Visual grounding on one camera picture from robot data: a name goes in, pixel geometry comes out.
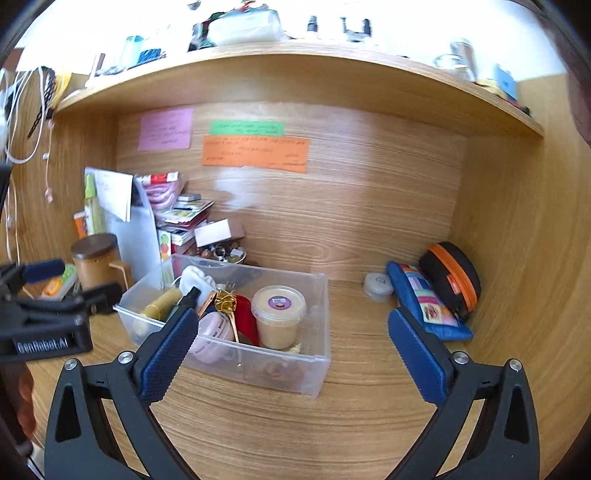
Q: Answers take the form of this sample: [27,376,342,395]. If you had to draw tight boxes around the thin pink cable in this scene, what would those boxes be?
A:
[44,115,54,204]

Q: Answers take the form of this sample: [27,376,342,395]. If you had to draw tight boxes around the small round white container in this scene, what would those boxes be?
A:
[362,272,394,303]

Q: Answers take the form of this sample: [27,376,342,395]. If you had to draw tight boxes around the yellow thread spool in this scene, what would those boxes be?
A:
[134,286,201,342]

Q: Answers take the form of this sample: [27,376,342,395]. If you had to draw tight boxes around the light blue cup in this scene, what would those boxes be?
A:
[122,36,144,70]

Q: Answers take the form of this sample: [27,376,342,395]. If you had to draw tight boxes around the bowl of beads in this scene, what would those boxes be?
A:
[194,242,247,265]

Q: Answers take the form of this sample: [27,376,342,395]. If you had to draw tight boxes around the fruit sticker sheet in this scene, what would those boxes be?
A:
[157,228,176,264]

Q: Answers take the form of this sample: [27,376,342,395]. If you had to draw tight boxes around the white drawstring pouch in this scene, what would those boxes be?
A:
[178,265,218,296]

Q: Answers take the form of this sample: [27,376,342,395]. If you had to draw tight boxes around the handwritten paper sheets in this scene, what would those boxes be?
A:
[95,170,134,222]

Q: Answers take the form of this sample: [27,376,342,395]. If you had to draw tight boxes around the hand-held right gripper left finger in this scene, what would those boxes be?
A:
[44,305,200,480]

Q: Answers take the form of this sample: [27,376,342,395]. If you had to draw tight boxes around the clear plastic storage box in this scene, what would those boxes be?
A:
[113,253,332,400]

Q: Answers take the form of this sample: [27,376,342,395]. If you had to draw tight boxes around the wooden shelf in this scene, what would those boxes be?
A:
[55,39,546,137]

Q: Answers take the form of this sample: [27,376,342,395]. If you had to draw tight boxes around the clear glass jar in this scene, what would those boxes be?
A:
[434,54,469,79]

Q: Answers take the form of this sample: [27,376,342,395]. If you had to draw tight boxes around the black clip stand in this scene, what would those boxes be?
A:
[339,17,372,42]

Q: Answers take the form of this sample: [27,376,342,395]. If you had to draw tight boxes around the pink paper note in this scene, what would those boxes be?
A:
[137,107,194,151]

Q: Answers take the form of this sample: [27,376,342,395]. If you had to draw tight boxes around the white blank card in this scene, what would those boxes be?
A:
[194,219,233,247]

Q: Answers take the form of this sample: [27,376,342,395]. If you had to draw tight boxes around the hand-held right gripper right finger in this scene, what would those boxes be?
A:
[387,307,541,480]

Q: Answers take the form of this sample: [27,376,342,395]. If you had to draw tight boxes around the black hanging comb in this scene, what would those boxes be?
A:
[28,67,58,139]

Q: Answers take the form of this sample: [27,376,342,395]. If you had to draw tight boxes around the red and white tube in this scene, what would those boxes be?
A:
[134,172,180,186]

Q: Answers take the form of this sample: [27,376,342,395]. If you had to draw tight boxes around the pink round case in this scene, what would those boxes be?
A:
[187,311,236,363]

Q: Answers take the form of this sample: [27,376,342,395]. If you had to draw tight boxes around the blue patchwork pencil case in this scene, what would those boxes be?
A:
[387,261,474,342]

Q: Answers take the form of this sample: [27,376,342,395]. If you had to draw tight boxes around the white plastic folder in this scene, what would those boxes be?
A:
[84,167,162,287]

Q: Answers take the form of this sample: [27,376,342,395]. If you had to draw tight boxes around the white plastic packet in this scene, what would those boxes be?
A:
[205,9,284,47]

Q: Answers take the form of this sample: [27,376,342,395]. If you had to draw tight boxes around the pile of sticker packets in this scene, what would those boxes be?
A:
[154,194,215,245]

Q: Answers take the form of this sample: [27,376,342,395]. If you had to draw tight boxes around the green paper note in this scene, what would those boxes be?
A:
[210,121,284,137]

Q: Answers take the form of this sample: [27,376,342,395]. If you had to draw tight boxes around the mug with wooden lid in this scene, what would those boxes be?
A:
[71,233,134,289]

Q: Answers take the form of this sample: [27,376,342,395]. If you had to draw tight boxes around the red cloth pouch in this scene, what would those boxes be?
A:
[228,295,259,347]

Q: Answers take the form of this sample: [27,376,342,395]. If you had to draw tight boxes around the orange paper note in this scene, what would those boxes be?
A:
[201,135,309,174]

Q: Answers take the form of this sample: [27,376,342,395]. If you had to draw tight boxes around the green and orange snack packet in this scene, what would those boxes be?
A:
[41,263,78,301]

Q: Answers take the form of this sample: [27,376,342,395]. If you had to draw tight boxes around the pink braided cable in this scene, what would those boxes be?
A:
[141,181,188,208]

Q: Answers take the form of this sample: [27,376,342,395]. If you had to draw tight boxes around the person's left hand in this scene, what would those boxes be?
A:
[0,367,37,455]

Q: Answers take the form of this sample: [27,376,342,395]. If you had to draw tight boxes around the wooden desktop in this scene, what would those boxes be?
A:
[0,272,509,480]

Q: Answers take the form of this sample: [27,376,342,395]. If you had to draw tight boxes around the black case with orange zipper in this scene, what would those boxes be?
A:
[419,241,481,322]

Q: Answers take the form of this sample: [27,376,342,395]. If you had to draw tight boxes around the clear drinking glass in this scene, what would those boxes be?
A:
[450,39,476,81]

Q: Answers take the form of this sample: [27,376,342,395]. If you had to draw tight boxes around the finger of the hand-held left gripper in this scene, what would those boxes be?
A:
[0,282,123,325]
[0,259,66,297]

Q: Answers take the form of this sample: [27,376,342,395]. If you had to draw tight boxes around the cream jar with lid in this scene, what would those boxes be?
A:
[252,285,308,350]

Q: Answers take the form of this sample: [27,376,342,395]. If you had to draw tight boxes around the white cables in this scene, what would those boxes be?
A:
[0,67,47,164]

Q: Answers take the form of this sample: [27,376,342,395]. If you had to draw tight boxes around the blue box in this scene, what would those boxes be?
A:
[492,65,518,100]

